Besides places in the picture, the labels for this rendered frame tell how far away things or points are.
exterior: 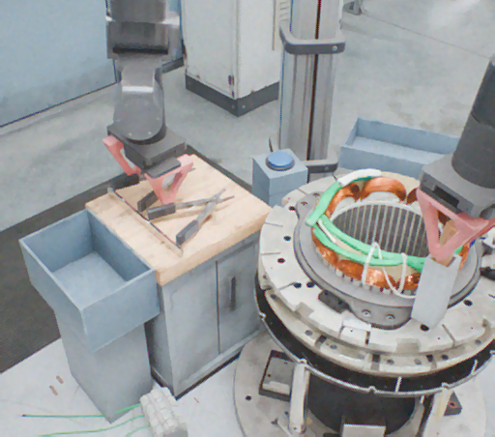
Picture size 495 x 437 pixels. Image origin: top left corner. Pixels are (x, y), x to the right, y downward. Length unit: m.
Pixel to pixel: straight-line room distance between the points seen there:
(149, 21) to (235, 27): 2.29
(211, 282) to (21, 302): 1.48
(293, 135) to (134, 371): 0.54
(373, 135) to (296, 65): 0.19
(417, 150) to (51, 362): 0.72
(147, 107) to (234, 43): 2.34
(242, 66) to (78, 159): 0.91
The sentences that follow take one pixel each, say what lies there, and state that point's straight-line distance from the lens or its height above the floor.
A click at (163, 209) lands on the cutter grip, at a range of 0.85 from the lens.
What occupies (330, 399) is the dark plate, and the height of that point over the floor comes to 0.78.
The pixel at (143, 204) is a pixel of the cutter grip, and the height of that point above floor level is 1.09.
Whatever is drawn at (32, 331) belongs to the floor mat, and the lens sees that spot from 2.21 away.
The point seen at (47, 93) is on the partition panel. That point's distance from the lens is 3.12.
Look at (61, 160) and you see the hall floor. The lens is 3.00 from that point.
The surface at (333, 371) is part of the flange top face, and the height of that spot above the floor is 1.02.
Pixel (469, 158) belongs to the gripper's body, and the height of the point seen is 1.32.
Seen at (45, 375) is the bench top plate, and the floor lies 0.78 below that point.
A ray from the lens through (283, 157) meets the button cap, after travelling 1.03.
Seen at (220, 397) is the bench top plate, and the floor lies 0.78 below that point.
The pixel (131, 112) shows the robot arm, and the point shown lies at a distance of 0.72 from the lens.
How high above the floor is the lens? 1.62
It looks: 37 degrees down
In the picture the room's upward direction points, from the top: 1 degrees clockwise
